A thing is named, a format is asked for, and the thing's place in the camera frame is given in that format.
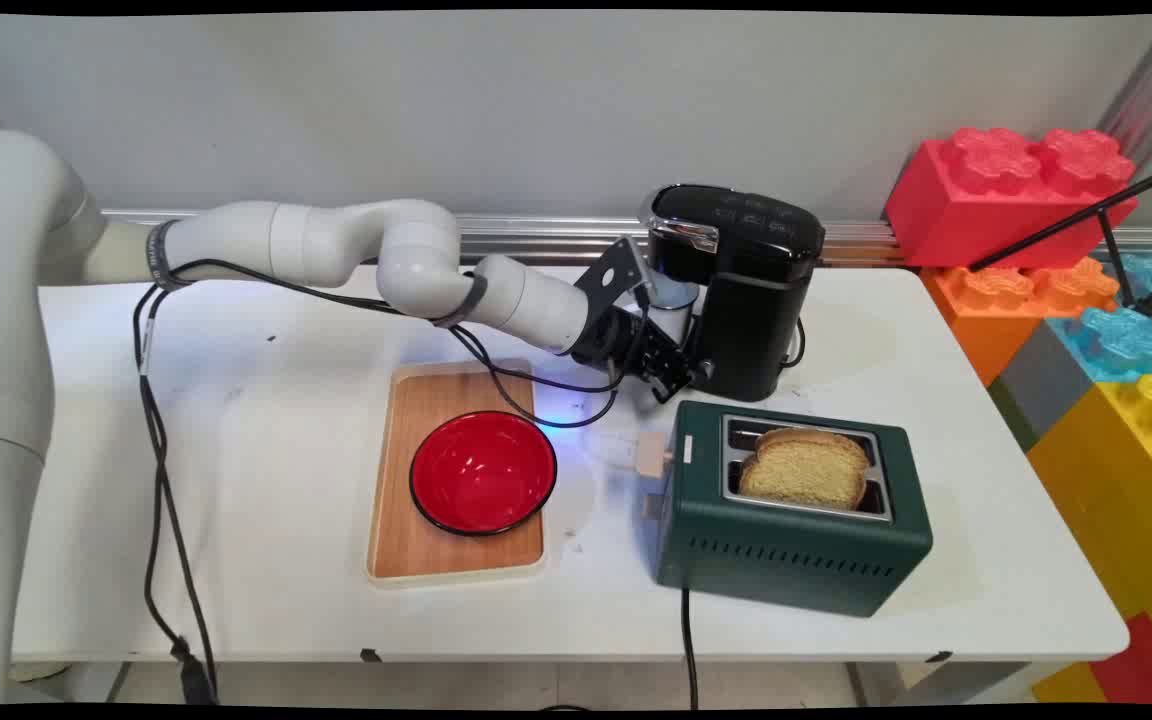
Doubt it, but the red bowl with black rim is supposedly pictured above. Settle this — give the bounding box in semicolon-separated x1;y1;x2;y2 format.
409;409;559;538

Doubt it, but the aluminium wall rail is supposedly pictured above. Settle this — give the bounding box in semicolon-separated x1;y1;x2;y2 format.
100;208;1152;268

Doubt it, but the dark green toaster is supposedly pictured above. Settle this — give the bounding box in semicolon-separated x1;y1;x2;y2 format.
653;400;935;619

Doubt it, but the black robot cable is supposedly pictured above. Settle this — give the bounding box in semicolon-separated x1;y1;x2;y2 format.
133;258;653;706

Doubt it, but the big yellow toy brick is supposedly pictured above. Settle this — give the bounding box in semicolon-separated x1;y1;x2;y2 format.
1024;374;1152;683

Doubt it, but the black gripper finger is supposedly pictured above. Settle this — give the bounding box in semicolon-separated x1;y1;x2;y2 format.
640;371;691;405
664;343;716;388

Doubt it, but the black coffee machine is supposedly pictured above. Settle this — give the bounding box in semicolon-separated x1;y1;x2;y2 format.
638;183;827;404

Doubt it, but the big orange toy brick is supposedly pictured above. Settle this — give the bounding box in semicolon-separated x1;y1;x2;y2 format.
920;257;1123;388

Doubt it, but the big gray toy brick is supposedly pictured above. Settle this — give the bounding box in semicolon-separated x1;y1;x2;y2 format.
994;320;1099;443

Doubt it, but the gray velcro cable strap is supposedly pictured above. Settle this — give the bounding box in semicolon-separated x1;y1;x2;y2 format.
430;272;490;330
144;219;186;294

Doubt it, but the low red toy brick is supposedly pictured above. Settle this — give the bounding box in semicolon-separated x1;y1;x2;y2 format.
1089;611;1152;707

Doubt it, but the black tripod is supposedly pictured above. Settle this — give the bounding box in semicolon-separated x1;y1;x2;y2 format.
966;158;1152;323

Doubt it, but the beige toaster lever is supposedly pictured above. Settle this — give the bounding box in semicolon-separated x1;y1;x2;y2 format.
635;431;675;480

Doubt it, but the big light blue toy brick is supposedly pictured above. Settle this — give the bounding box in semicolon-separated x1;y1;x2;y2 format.
1044;252;1152;384

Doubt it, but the gray table leg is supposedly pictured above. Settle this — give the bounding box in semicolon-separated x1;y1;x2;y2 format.
844;662;1029;707

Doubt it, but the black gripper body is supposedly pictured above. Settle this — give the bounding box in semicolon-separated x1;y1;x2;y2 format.
572;306;674;391

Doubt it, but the white enamel mug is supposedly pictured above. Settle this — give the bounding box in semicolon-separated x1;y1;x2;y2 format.
650;277;703;347

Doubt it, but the toast bread slice, mostly hidden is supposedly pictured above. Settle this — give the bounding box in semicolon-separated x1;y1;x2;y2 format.
755;426;873;467

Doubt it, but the gray wrist camera on bracket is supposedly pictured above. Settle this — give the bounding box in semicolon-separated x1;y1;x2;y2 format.
574;236;657;323

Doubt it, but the black toaster power cord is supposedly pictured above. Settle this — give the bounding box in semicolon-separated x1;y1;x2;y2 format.
680;588;701;711

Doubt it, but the big red toy brick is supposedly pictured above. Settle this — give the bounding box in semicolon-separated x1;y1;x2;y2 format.
884;126;1141;270

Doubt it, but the wooden tray with white rim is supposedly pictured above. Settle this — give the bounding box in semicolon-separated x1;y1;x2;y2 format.
366;359;549;587

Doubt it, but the large toast bread slice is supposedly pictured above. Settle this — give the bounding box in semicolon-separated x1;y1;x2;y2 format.
738;439;870;512

